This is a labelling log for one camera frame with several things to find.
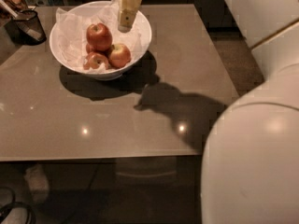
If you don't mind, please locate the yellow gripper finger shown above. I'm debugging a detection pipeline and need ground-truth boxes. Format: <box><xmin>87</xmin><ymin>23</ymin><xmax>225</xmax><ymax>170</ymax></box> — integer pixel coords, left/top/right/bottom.
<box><xmin>118</xmin><ymin>0</ymin><xmax>142</xmax><ymax>33</ymax></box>

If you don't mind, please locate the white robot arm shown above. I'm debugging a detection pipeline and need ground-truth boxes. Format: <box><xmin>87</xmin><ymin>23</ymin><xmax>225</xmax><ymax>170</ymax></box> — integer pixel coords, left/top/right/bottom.
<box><xmin>193</xmin><ymin>0</ymin><xmax>299</xmax><ymax>224</ymax></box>

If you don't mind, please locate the hidden middle red apple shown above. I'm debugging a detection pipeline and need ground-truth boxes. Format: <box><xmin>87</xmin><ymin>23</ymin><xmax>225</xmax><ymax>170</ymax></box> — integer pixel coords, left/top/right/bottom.
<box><xmin>86</xmin><ymin>44</ymin><xmax>95</xmax><ymax>54</ymax></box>

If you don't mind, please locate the white ceramic bowl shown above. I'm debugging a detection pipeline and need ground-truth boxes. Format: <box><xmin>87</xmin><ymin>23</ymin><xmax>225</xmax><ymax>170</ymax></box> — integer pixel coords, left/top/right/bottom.
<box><xmin>50</xmin><ymin>1</ymin><xmax>151</xmax><ymax>80</ymax></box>

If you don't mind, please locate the white crumpled paper liner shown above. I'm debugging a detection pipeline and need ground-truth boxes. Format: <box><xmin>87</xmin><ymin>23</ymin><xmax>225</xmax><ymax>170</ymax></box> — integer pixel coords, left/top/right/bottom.
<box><xmin>50</xmin><ymin>0</ymin><xmax>152</xmax><ymax>80</ymax></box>

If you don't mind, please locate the black mesh basket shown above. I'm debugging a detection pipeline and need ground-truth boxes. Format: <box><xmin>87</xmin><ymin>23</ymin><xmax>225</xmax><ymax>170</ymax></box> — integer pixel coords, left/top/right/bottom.
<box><xmin>12</xmin><ymin>10</ymin><xmax>47</xmax><ymax>46</ymax></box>

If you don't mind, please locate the white sock foot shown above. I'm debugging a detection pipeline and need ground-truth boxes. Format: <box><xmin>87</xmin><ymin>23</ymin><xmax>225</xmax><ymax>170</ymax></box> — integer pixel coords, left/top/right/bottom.
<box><xmin>24</xmin><ymin>164</ymin><xmax>50</xmax><ymax>203</ymax></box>

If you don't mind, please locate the black cable on floor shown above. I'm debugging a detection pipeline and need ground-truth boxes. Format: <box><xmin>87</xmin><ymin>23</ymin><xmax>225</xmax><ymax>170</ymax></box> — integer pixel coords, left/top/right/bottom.
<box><xmin>0</xmin><ymin>187</ymin><xmax>36</xmax><ymax>224</ymax></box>

